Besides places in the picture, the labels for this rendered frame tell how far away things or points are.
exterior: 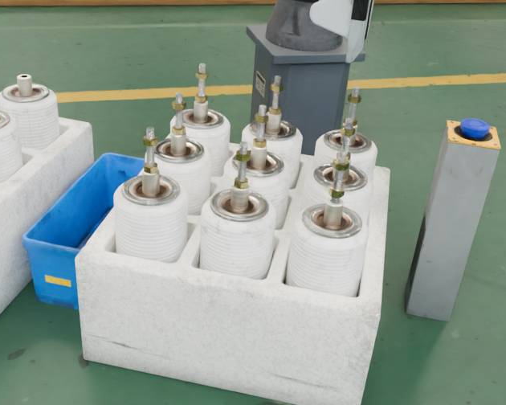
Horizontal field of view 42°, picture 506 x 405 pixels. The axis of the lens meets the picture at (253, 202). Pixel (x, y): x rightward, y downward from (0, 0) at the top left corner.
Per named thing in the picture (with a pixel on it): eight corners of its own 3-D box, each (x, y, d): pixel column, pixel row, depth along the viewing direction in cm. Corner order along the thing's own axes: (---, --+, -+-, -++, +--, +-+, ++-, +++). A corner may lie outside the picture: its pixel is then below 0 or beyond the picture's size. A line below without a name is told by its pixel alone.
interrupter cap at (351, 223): (295, 207, 85) (296, 202, 85) (352, 206, 86) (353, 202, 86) (308, 241, 79) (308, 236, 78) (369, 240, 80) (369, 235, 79)
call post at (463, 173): (405, 288, 113) (446, 121, 97) (446, 295, 112) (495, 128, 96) (405, 314, 107) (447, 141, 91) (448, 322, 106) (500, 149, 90)
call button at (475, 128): (456, 128, 95) (460, 115, 94) (485, 132, 94) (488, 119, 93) (458, 140, 92) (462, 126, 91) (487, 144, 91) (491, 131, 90)
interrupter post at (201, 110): (191, 118, 106) (191, 99, 104) (206, 116, 107) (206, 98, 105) (195, 124, 104) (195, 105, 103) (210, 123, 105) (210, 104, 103)
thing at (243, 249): (266, 339, 89) (278, 229, 80) (195, 335, 89) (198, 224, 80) (265, 294, 98) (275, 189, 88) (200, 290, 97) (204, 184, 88)
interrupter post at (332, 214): (320, 218, 83) (323, 196, 82) (338, 218, 84) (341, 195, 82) (324, 229, 81) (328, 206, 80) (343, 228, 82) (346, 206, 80)
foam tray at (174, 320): (169, 217, 126) (169, 132, 117) (373, 253, 121) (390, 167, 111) (82, 360, 93) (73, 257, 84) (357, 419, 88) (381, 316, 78)
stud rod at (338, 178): (329, 206, 81) (337, 152, 77) (331, 202, 82) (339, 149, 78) (337, 208, 81) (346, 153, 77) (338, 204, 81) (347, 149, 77)
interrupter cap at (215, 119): (171, 112, 107) (171, 109, 107) (216, 109, 110) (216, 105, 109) (183, 132, 101) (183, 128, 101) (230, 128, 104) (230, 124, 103)
